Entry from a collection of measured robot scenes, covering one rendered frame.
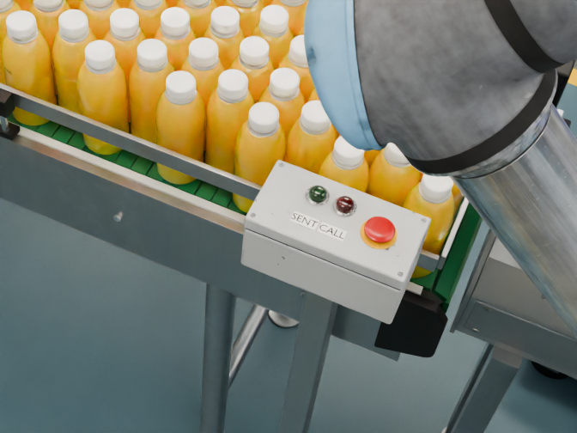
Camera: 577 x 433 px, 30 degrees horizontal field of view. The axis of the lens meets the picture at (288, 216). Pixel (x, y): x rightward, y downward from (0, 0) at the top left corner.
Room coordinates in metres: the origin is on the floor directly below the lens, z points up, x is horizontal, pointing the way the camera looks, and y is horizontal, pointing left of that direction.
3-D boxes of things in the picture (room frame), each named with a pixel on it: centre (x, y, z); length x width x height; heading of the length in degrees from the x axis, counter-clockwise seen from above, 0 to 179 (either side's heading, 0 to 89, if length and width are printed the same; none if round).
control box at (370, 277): (0.75, -0.06, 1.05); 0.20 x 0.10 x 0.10; 74
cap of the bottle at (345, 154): (0.88, -0.06, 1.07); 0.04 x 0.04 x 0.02
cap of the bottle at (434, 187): (0.84, -0.18, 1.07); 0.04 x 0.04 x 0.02
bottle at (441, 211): (0.85, -0.18, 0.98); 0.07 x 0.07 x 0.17
